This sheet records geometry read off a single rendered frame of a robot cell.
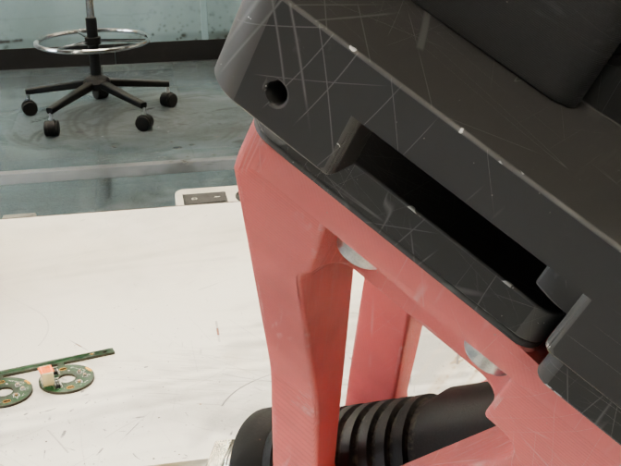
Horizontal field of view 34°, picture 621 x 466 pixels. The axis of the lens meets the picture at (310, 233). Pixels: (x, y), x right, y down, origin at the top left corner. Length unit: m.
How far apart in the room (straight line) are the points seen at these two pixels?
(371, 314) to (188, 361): 0.31
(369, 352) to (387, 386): 0.01
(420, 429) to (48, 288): 0.42
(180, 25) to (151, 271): 4.09
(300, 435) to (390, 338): 0.03
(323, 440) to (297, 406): 0.01
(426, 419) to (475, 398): 0.01
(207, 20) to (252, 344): 4.19
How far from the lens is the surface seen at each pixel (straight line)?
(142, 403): 0.45
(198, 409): 0.45
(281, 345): 0.15
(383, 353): 0.19
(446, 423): 0.16
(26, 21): 4.66
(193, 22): 4.66
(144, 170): 2.65
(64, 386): 0.47
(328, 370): 0.16
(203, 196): 0.71
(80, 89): 3.70
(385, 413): 0.17
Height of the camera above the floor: 0.98
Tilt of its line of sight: 22 degrees down
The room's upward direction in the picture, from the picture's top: 1 degrees counter-clockwise
